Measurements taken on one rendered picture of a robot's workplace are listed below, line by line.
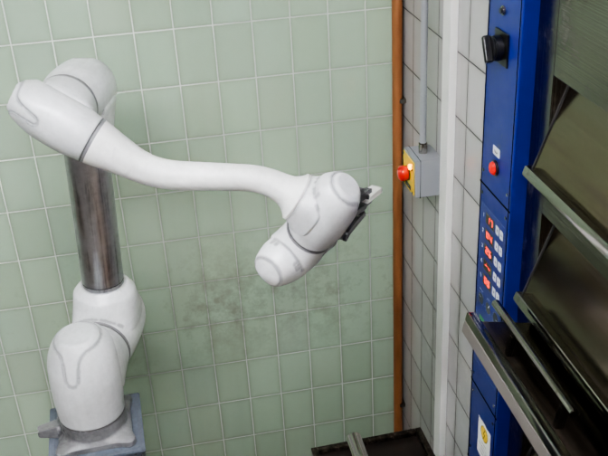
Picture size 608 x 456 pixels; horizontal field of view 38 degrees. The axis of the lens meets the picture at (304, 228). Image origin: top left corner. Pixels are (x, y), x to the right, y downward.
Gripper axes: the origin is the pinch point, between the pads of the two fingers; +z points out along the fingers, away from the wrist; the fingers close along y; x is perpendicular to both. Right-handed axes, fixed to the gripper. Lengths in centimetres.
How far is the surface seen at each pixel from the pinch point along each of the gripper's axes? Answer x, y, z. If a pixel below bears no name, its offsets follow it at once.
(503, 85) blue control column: 38, -37, -14
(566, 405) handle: 66, -1, -52
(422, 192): 7.2, 3.6, 13.5
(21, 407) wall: -98, 76, -42
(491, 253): 37.1, -0.8, -13.8
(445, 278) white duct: 15.4, 24.3, 10.4
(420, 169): 6.7, -2.6, 13.0
